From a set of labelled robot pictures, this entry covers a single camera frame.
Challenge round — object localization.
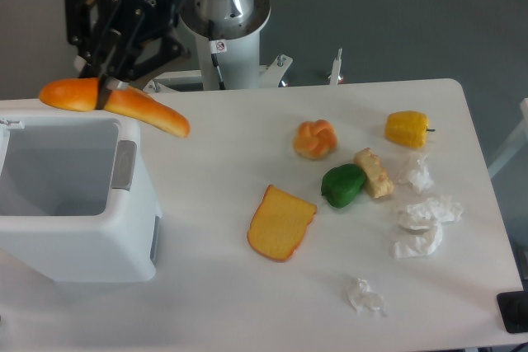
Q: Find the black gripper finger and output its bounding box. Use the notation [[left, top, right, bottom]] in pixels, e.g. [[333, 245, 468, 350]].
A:
[[64, 0, 121, 78], [95, 7, 185, 109]]

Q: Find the long orange bread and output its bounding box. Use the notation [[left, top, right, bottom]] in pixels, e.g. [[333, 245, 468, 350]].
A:
[[39, 77, 191, 138]]

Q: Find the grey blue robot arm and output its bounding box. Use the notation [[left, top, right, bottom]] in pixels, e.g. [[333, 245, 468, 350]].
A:
[[64, 0, 270, 91]]

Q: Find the white trash can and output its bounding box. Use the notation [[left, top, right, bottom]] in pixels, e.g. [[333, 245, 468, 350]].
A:
[[1, 109, 162, 283]]

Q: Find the round knotted bread roll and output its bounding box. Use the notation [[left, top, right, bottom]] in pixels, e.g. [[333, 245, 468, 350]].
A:
[[292, 120, 337, 160]]

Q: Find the yellow toast slice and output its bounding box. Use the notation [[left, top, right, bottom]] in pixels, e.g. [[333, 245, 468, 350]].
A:
[[247, 185, 318, 262]]

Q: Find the green bell pepper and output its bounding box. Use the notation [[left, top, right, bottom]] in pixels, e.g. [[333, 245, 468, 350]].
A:
[[320, 163, 366, 209]]

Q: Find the beige cake piece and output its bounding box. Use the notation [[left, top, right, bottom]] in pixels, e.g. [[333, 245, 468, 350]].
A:
[[353, 148, 394, 199]]

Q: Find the yellow bell pepper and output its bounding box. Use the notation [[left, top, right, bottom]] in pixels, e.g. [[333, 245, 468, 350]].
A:
[[384, 110, 435, 149]]

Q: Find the crumpled white tissue upper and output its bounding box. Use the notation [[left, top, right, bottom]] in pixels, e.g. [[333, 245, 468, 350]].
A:
[[396, 153, 434, 195]]

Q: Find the crumpled white tissue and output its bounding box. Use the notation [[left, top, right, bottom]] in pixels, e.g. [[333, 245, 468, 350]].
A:
[[345, 278, 386, 316], [390, 195, 464, 259], [396, 153, 434, 195]]

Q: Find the crumpled white tissue lower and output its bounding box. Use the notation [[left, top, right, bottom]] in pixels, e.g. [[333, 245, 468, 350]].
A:
[[345, 278, 386, 316]]

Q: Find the crumpled white tissue middle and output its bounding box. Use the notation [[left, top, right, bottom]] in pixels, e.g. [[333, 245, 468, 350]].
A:
[[390, 195, 464, 259]]

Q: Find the black device at edge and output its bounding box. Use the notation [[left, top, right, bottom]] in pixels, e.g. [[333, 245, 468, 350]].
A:
[[497, 291, 527, 334]]

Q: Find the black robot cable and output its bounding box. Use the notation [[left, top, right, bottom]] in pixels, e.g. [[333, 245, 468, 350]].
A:
[[208, 20, 227, 91]]

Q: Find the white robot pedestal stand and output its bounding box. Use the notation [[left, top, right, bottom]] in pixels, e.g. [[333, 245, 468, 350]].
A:
[[145, 0, 293, 92]]

